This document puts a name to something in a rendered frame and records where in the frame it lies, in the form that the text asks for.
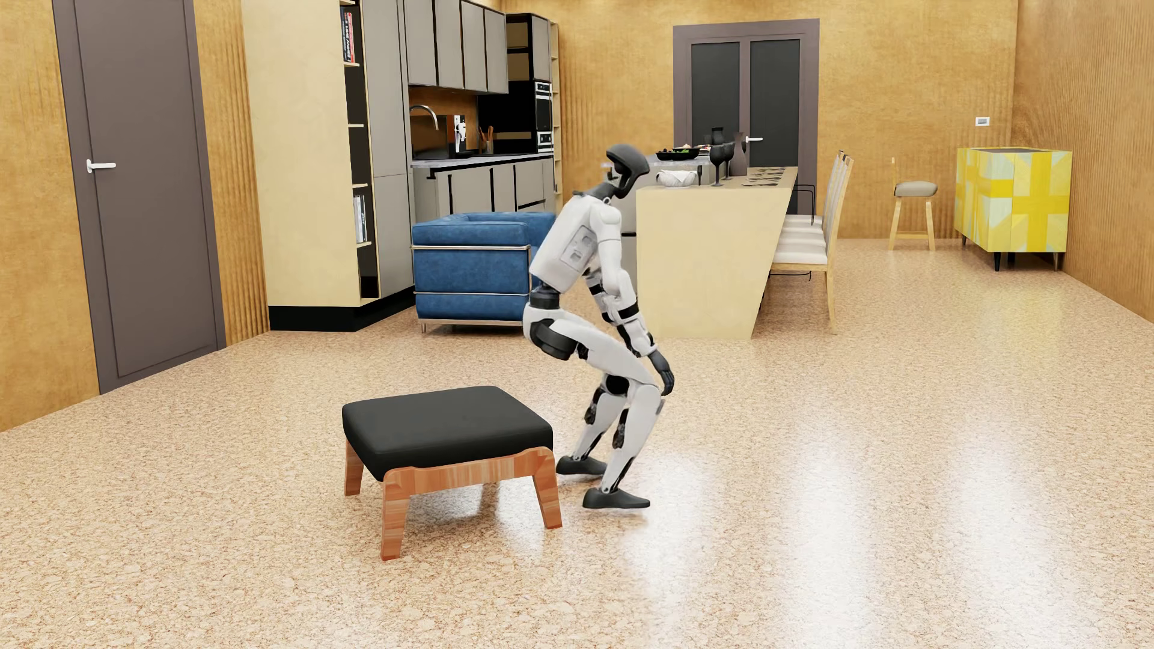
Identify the grey kitchen cabinets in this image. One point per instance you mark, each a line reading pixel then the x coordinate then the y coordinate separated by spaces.
pixel 473 187
pixel 455 45

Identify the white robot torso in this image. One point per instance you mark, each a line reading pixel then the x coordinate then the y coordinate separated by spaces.
pixel 577 243

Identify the left robot foot black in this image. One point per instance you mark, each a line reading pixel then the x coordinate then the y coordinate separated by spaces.
pixel 581 465

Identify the grey upper kitchen cabinets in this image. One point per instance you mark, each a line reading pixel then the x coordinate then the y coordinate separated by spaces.
pixel 455 45

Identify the white slatted dining chair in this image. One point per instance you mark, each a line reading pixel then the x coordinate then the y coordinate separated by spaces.
pixel 801 221
pixel 807 248

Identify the tall beige shelf cabinet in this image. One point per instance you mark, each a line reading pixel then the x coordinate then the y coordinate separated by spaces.
pixel 297 153

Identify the beige dining table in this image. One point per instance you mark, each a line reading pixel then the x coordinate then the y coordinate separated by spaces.
pixel 703 261

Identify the robot leg white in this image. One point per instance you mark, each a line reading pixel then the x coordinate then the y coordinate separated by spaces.
pixel 602 424
pixel 595 347

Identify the black wine glass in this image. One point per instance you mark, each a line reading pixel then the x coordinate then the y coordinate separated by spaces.
pixel 728 151
pixel 718 151

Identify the grey lower kitchen cabinets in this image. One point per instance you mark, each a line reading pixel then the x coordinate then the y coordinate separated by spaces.
pixel 473 187

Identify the curved kitchen faucet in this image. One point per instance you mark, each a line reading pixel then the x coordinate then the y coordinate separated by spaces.
pixel 429 110

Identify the robot hand black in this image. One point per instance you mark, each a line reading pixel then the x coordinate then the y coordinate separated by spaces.
pixel 663 369

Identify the left robot leg white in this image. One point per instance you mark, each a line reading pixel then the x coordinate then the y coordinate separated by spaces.
pixel 602 424

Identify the grey double door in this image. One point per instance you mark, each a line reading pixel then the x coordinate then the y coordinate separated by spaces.
pixel 775 90

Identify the black bowl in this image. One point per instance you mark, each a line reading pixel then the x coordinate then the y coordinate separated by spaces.
pixel 678 154

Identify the blue leather armchair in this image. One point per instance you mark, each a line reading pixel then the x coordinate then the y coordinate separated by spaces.
pixel 469 270

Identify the wooden stool grey cushion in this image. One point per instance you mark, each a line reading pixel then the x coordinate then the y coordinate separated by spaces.
pixel 915 189

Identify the utensil holder with utensils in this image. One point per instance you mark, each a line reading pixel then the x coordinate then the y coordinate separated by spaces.
pixel 488 142

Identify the dark robot head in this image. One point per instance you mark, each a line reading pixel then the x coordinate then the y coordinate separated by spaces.
pixel 628 167

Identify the right robot foot black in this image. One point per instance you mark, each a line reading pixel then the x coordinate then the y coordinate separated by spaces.
pixel 616 498

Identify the black built-in oven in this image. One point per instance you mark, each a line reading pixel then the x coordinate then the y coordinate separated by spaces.
pixel 544 113

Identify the robot foot black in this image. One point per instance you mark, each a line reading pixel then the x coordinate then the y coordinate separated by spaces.
pixel 581 465
pixel 616 498

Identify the white bowl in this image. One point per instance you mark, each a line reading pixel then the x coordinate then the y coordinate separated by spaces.
pixel 676 178

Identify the row of shelf books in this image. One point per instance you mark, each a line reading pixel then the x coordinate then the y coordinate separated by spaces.
pixel 347 36
pixel 360 219

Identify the grey single door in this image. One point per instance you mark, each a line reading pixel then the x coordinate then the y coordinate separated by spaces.
pixel 144 198

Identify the right robot leg white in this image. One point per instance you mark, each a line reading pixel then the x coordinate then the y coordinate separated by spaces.
pixel 595 347

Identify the black cushioned wooden ottoman chair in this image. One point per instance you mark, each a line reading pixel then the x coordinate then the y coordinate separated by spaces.
pixel 442 428

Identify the yellow patchwork cabinet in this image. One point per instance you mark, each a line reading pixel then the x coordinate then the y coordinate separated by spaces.
pixel 1014 198

